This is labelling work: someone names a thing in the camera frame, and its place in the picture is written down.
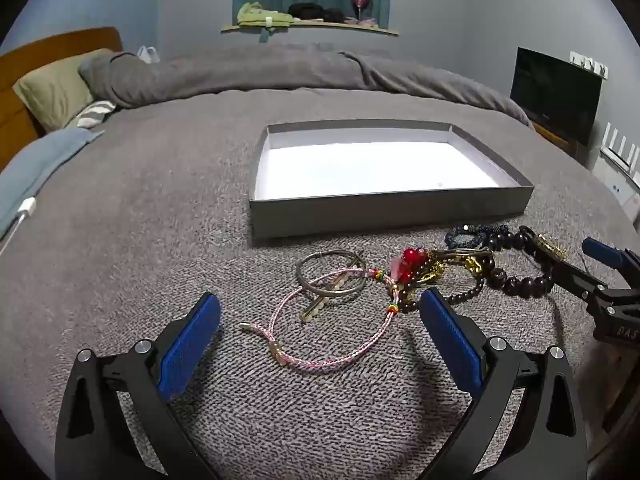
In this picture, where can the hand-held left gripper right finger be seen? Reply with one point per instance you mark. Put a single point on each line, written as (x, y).
(450, 340)

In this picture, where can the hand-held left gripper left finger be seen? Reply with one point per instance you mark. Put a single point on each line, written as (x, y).
(190, 345)

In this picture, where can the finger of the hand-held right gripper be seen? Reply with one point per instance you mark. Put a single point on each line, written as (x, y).
(600, 251)
(575, 277)

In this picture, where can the silver bangle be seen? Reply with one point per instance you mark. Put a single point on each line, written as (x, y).
(300, 274)

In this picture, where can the grey cardboard tray box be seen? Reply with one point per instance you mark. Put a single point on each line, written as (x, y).
(350, 210)

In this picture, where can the white router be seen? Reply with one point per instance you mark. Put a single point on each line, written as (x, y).
(620, 155)

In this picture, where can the grey knit bedspread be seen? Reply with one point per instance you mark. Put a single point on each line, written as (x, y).
(150, 235)

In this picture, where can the wooden television stand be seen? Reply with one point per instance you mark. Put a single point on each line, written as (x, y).
(555, 136)

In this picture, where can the black television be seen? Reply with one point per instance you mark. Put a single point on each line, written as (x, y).
(555, 92)

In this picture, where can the white charger plug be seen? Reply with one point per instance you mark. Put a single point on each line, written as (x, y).
(26, 208)

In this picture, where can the blue blanket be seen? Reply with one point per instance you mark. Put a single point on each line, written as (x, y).
(40, 165)

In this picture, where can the striped pillow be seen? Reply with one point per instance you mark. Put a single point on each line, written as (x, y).
(92, 114)

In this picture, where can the grey duvet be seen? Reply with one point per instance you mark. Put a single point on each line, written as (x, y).
(250, 75)

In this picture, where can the green pillow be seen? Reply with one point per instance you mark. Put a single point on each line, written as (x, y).
(55, 90)

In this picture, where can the white plastic bag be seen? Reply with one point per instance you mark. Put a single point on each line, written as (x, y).
(147, 55)

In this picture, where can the pink cloth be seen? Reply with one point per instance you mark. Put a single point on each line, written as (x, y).
(367, 21)

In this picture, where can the wooden headboard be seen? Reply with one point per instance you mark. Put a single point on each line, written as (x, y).
(30, 50)

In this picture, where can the green cloth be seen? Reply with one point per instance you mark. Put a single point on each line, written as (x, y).
(257, 14)

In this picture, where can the wooden window sill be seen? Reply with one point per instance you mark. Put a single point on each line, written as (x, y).
(320, 26)

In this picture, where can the black cloth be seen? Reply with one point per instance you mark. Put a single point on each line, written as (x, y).
(310, 11)

